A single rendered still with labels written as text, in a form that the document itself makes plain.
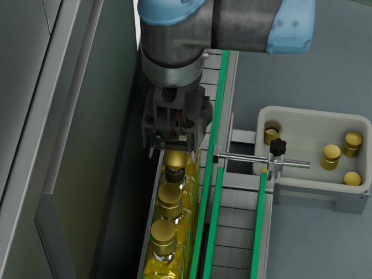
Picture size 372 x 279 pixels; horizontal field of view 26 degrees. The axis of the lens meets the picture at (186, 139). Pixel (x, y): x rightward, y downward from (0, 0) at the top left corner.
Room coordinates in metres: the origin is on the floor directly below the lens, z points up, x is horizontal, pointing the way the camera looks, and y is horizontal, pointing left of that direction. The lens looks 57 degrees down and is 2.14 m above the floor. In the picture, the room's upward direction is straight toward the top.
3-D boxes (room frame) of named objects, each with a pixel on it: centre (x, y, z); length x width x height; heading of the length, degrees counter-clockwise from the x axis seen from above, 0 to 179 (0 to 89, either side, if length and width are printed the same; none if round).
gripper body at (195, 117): (0.61, 0.02, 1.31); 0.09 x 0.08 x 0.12; 173
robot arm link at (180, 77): (0.61, 0.01, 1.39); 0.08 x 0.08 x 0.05
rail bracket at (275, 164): (0.73, -0.13, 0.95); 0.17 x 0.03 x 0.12; 82
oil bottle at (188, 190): (0.61, 0.02, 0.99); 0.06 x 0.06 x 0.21; 83
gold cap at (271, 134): (0.90, -0.17, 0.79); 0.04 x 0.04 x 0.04
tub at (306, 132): (0.83, -0.24, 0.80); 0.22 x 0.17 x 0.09; 82
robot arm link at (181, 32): (0.61, 0.01, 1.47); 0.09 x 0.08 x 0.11; 85
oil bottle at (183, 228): (0.55, 0.02, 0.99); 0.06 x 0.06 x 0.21; 81
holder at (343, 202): (0.84, -0.22, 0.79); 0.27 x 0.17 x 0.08; 82
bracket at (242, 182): (0.73, -0.11, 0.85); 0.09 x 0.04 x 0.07; 82
